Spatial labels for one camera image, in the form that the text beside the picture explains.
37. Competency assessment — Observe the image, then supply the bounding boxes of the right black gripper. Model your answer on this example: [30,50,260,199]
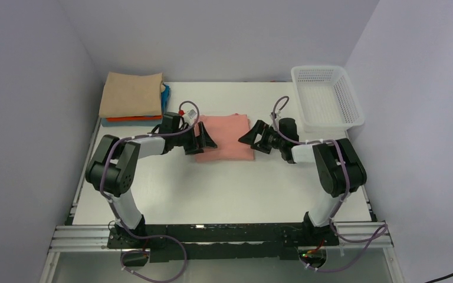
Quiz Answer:
[238,120,285,154]

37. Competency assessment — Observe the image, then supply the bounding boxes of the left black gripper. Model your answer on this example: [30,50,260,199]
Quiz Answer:
[172,121,217,155]

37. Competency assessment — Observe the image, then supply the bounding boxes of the pink t shirt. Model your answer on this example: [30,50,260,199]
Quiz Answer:
[195,113,255,163]

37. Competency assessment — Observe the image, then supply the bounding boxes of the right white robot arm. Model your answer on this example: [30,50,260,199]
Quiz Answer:
[238,118,367,245]

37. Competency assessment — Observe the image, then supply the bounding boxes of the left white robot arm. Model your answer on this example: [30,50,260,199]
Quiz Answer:
[85,111,218,248]

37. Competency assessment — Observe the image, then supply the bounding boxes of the folded orange t shirt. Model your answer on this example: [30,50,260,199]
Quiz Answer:
[106,115,162,123]

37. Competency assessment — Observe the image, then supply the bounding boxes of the white plastic basket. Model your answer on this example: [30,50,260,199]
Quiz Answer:
[291,65,365,132]

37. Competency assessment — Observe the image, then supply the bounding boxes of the folded tan t shirt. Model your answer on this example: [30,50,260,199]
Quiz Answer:
[99,72,165,118]

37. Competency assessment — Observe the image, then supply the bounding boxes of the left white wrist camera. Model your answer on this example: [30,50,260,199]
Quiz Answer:
[179,109,198,124]

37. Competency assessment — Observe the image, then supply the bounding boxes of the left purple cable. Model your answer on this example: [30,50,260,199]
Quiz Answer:
[99,100,201,283]

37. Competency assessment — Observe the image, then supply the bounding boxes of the purple cable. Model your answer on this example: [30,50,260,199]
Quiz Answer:
[99,100,201,283]
[271,96,389,274]

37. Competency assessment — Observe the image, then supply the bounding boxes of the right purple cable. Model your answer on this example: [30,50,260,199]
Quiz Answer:
[271,96,389,274]

